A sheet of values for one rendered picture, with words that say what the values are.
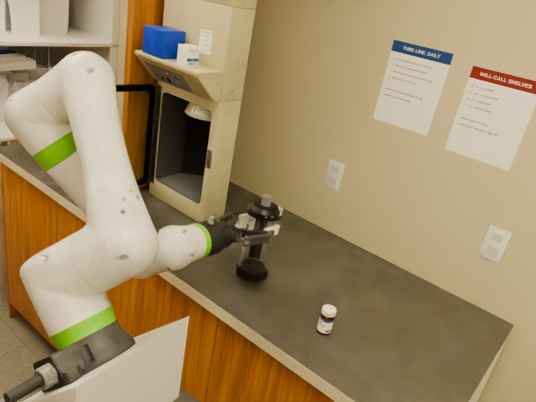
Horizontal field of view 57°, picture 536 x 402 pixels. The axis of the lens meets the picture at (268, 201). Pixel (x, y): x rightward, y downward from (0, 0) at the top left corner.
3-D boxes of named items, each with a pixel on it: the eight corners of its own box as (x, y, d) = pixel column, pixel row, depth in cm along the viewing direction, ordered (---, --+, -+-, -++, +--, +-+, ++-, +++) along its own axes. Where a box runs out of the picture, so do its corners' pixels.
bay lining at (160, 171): (199, 167, 213) (210, 87, 199) (243, 190, 200) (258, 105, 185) (155, 178, 195) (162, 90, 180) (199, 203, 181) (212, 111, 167)
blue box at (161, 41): (164, 52, 174) (167, 25, 170) (183, 58, 169) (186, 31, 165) (141, 52, 166) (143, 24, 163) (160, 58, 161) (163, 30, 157)
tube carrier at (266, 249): (250, 258, 160) (262, 199, 151) (275, 273, 154) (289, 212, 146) (227, 267, 151) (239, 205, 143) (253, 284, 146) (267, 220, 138)
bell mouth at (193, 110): (208, 105, 193) (210, 92, 191) (242, 119, 184) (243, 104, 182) (174, 109, 180) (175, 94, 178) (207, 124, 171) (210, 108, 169)
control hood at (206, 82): (157, 77, 180) (159, 49, 176) (220, 102, 164) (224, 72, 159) (132, 78, 172) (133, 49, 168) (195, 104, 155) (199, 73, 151)
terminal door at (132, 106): (147, 183, 196) (155, 84, 179) (72, 196, 175) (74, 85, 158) (147, 183, 196) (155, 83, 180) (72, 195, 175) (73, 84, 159)
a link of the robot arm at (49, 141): (21, 82, 105) (50, 72, 116) (-20, 111, 109) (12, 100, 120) (74, 152, 110) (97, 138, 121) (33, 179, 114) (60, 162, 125)
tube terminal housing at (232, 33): (193, 180, 218) (215, -3, 187) (247, 209, 202) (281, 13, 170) (148, 192, 200) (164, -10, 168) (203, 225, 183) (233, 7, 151)
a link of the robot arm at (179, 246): (176, 271, 111) (163, 224, 111) (143, 280, 118) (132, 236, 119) (218, 257, 122) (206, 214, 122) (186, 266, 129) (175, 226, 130)
